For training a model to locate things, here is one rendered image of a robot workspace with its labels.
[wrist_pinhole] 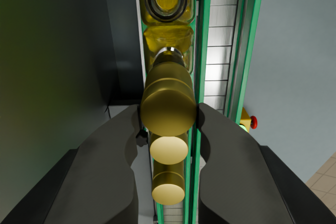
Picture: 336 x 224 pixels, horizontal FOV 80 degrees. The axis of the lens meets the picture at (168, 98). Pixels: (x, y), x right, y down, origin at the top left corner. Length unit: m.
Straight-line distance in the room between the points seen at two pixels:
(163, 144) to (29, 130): 0.12
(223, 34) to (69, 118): 0.31
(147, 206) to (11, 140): 0.61
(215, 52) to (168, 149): 0.30
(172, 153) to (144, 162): 0.42
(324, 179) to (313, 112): 1.73
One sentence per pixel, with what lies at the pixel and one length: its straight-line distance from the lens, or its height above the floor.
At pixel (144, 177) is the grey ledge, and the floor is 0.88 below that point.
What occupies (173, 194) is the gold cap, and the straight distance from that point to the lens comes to 0.22.
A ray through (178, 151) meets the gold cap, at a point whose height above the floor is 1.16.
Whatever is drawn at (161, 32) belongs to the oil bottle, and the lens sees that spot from 0.22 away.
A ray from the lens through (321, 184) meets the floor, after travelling 2.53.
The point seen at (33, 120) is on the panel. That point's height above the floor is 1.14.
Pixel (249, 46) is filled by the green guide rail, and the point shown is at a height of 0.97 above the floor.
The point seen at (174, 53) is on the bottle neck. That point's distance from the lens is 0.18.
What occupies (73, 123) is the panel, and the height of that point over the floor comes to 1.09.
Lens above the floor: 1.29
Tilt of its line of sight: 61 degrees down
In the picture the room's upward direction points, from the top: 179 degrees counter-clockwise
